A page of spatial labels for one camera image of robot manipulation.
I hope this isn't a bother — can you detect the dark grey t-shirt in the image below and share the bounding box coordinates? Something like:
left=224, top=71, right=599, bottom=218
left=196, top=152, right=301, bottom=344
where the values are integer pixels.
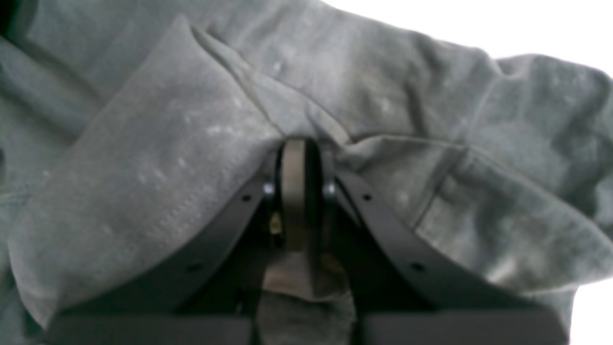
left=1, top=0, right=612, bottom=345

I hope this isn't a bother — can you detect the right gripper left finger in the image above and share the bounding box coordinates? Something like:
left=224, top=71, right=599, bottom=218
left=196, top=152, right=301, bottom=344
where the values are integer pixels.
left=45, top=140, right=293, bottom=345

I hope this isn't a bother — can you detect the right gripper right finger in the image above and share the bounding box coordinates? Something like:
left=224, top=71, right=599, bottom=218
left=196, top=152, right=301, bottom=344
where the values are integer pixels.
left=314, top=144, right=568, bottom=345

